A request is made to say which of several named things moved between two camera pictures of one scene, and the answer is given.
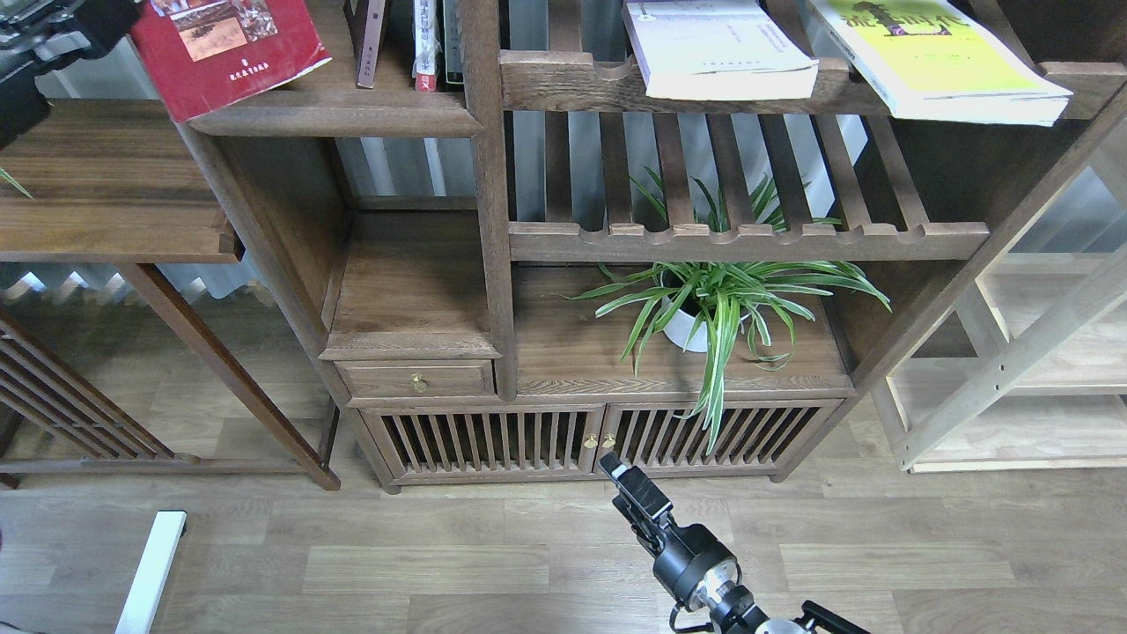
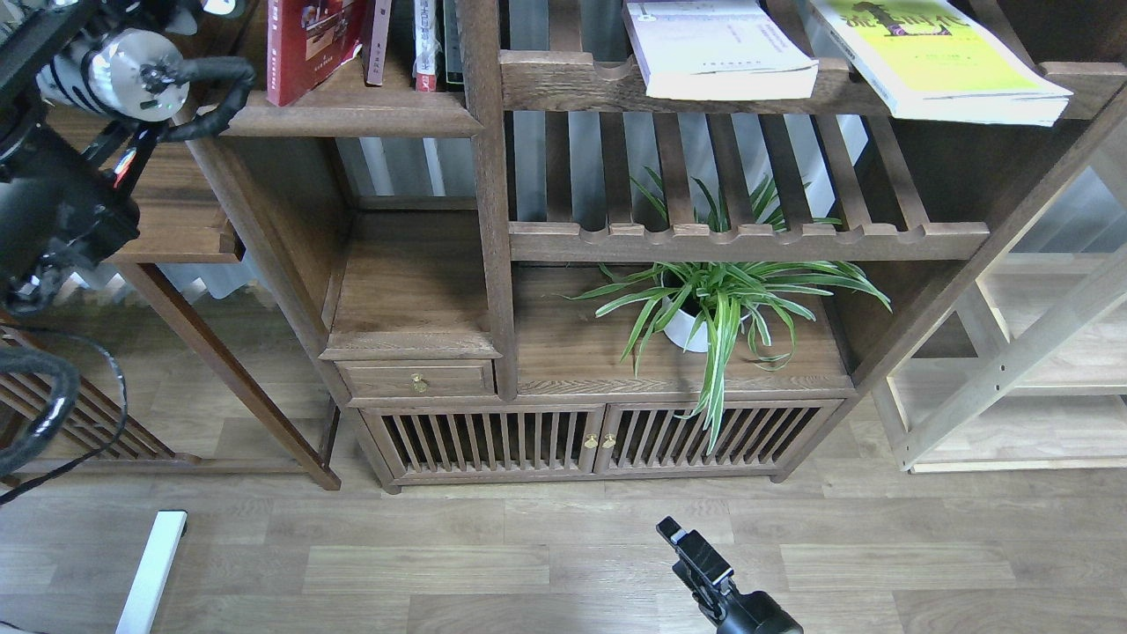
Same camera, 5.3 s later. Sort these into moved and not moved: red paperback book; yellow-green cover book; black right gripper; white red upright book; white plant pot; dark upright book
Moved: red paperback book; black right gripper
Not moved: white red upright book; dark upright book; yellow-green cover book; white plant pot
